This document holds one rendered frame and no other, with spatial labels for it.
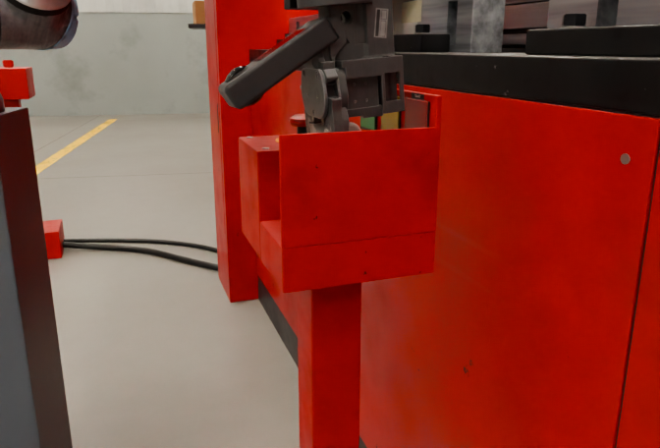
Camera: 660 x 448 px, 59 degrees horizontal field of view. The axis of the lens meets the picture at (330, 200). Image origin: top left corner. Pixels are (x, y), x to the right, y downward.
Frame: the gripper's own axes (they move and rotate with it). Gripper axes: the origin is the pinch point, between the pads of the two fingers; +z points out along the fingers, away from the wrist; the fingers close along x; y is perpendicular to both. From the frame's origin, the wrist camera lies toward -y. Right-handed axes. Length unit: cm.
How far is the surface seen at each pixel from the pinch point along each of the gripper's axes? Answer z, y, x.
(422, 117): -7.6, 9.5, -2.6
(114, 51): -11, -23, 775
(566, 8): -16.8, 35.4, 7.9
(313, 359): 18.8, -2.8, 2.2
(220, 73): -6, 12, 139
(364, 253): 4.5, 1.5, -4.9
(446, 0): -20, 35, 37
